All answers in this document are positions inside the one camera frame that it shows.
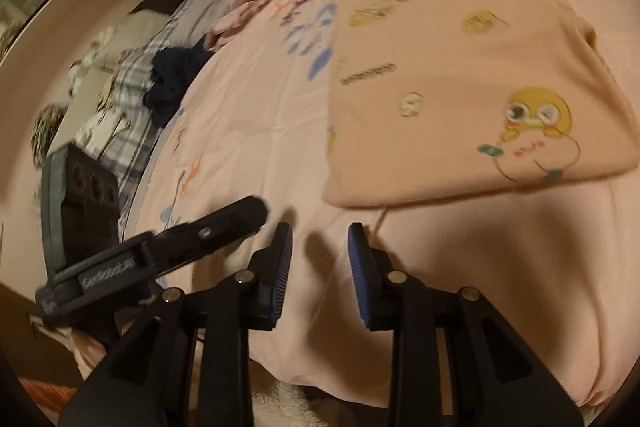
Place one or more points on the floral patterned bag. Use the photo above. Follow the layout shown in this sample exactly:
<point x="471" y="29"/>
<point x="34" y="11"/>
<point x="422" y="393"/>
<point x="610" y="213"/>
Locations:
<point x="47" y="132"/>

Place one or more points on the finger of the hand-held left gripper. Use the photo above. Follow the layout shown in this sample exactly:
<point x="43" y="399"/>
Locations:
<point x="220" y="227"/>

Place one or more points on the pink bed sheet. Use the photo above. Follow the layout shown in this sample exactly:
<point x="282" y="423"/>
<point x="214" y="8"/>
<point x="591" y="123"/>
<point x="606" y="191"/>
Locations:
<point x="240" y="132"/>

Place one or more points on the white fluffy rug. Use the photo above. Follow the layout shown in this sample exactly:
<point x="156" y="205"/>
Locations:
<point x="285" y="402"/>

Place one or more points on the white pillow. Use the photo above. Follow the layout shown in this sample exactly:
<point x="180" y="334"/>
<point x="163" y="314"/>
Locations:
<point x="130" y="37"/>

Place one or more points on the pink cartoon print garment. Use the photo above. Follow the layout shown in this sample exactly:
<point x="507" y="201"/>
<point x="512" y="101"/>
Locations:
<point x="450" y="117"/>

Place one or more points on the brown wooden cabinet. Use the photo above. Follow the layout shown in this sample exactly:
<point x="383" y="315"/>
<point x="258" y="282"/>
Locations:
<point x="25" y="337"/>

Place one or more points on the navy dark cloth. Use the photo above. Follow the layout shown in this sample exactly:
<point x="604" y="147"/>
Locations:
<point x="170" y="82"/>

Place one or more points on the grey plaid bedding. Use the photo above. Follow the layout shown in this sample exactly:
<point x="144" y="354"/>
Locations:
<point x="135" y="72"/>

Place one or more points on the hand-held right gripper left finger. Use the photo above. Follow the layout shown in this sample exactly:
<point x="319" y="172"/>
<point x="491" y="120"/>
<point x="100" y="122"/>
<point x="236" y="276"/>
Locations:
<point x="282" y="272"/>

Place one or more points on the pink crumpled clothes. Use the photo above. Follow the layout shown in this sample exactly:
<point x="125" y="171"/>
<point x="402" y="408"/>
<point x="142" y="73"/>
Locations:
<point x="235" y="17"/>

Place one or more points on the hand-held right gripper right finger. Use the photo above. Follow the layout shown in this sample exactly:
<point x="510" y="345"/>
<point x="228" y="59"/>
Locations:
<point x="359" y="277"/>

